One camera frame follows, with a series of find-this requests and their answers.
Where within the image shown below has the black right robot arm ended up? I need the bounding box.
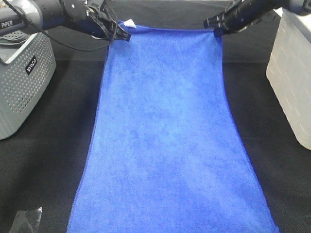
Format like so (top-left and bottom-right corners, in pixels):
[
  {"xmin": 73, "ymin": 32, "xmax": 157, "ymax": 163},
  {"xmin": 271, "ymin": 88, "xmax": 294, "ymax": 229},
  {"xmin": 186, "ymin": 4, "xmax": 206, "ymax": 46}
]
[{"xmin": 203, "ymin": 0, "xmax": 311, "ymax": 37}]

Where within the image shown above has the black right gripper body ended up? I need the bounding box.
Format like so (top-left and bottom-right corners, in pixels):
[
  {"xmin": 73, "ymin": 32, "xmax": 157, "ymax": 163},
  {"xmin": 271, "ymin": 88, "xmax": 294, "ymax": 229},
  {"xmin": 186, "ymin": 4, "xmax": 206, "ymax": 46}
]
[{"xmin": 203, "ymin": 4, "xmax": 248, "ymax": 33}]

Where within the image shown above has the grey perforated plastic basket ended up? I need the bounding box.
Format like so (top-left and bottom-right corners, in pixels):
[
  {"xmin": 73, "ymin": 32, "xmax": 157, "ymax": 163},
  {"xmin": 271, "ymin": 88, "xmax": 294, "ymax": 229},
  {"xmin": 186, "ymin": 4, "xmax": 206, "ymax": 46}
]
[{"xmin": 0, "ymin": 33, "xmax": 56, "ymax": 139}]

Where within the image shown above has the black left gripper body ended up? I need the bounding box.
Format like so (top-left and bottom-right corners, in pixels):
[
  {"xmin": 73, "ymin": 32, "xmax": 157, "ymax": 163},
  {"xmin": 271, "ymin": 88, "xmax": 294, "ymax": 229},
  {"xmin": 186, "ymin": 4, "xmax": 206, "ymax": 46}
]
[{"xmin": 84, "ymin": 0, "xmax": 121, "ymax": 40}]

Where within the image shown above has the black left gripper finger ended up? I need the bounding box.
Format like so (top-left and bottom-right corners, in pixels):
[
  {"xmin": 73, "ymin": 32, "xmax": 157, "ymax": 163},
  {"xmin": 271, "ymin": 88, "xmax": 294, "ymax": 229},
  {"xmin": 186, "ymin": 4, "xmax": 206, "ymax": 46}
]
[{"xmin": 114, "ymin": 25, "xmax": 132, "ymax": 42}]

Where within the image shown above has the grey cloth in basket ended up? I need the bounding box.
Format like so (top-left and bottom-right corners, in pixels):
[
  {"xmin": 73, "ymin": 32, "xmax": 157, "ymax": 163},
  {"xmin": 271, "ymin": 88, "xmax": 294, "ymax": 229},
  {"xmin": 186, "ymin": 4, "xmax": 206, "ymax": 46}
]
[{"xmin": 0, "ymin": 31, "xmax": 30, "ymax": 63}]

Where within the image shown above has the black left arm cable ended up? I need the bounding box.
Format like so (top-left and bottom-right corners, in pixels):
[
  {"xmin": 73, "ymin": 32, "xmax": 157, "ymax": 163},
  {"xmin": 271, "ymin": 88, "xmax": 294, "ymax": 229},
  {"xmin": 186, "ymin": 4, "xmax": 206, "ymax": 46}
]
[{"xmin": 3, "ymin": 0, "xmax": 120, "ymax": 52}]

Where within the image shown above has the white plastic storage box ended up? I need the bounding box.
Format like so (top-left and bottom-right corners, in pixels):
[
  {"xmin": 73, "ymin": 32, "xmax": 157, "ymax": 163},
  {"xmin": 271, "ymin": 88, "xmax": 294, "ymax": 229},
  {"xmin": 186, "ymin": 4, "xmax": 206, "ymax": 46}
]
[{"xmin": 266, "ymin": 9, "xmax": 311, "ymax": 149}]

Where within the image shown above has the clear tape strip left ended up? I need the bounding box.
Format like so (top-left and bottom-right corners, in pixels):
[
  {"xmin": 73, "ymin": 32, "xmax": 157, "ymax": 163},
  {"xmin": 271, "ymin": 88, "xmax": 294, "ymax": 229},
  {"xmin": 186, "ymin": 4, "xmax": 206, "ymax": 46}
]
[{"xmin": 9, "ymin": 207, "xmax": 43, "ymax": 233}]

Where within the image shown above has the blue microfibre towel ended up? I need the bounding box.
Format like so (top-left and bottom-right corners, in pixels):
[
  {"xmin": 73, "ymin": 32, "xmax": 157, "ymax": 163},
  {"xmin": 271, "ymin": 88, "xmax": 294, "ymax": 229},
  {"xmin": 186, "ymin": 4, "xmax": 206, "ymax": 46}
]
[{"xmin": 67, "ymin": 26, "xmax": 279, "ymax": 233}]

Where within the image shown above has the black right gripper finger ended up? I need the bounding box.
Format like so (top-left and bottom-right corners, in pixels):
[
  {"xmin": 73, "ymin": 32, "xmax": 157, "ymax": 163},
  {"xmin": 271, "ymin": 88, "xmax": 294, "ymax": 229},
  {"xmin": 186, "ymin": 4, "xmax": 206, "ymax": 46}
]
[{"xmin": 213, "ymin": 28, "xmax": 224, "ymax": 38}]

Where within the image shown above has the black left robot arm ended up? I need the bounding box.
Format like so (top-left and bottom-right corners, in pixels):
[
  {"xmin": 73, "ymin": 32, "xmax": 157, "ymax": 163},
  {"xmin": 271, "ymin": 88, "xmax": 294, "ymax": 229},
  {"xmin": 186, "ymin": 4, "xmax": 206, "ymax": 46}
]
[{"xmin": 0, "ymin": 0, "xmax": 131, "ymax": 41}]

